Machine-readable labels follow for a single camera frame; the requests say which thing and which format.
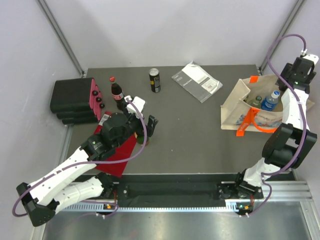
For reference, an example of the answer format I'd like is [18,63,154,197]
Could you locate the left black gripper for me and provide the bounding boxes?
[114,101,158,148]

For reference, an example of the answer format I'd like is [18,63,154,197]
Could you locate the green glass bottle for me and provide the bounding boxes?
[134,132,150,146]

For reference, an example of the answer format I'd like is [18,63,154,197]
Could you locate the blue label water bottle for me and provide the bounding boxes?
[261,90,280,112]

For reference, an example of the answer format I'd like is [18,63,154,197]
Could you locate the clear glass bottle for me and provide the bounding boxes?
[248,95,262,109]

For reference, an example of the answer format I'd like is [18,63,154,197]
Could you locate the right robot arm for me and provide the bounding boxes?
[233,54,319,198]

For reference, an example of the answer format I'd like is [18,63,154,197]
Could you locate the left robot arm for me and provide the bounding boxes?
[16,96,159,227]

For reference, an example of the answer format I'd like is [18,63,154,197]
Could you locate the cola glass bottle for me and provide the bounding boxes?
[109,76,125,106]

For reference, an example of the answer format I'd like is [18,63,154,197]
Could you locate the red folder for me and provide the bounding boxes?
[94,111,136,178]

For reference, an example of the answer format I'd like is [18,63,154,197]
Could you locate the black yellow drink can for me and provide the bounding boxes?
[149,68,161,93]

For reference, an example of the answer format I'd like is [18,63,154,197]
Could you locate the black pink case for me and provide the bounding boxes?
[49,77,105,125]

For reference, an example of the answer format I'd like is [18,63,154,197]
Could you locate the white booklet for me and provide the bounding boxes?
[171,61,223,103]

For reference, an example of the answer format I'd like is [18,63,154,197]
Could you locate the black mounting base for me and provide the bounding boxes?
[98,173,264,207]

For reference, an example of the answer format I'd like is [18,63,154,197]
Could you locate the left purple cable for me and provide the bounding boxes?
[11,97,148,217]

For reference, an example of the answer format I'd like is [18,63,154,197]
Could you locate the purple cable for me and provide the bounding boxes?
[246,33,309,217]
[11,97,148,217]

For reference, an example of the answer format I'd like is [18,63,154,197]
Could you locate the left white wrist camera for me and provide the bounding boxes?
[124,95,146,119]

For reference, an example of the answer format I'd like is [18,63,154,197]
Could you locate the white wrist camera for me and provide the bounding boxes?
[124,95,146,119]
[301,49,320,65]

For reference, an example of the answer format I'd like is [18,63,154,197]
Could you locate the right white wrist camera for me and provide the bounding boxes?
[301,49,320,65]

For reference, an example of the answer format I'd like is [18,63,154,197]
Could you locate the right aluminium frame post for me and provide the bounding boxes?
[257,0,307,75]

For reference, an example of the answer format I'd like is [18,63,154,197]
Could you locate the aluminium frame post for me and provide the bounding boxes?
[36,0,85,77]
[257,0,307,75]

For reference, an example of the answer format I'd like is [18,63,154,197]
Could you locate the canvas bag orange handles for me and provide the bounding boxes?
[220,74,316,138]

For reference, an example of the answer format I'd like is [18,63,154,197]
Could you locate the slotted cable duct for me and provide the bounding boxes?
[49,201,253,213]

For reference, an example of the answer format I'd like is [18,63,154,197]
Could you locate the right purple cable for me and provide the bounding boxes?
[246,33,309,217]

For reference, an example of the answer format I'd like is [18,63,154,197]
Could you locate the left aluminium frame post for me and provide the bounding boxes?
[36,0,85,77]

